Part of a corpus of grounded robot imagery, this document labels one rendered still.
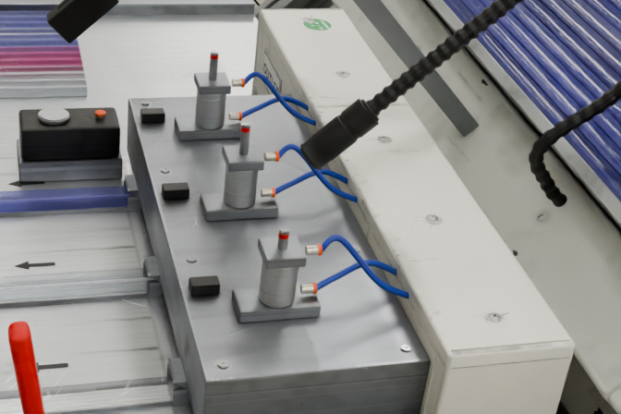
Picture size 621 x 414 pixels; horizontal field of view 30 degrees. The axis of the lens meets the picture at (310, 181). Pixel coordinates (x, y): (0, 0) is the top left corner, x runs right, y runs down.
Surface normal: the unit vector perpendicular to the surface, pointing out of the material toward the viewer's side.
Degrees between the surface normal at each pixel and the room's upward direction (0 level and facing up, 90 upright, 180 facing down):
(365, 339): 47
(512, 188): 90
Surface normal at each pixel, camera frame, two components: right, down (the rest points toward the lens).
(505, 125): -0.58, -0.59
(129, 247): 0.11, -0.85
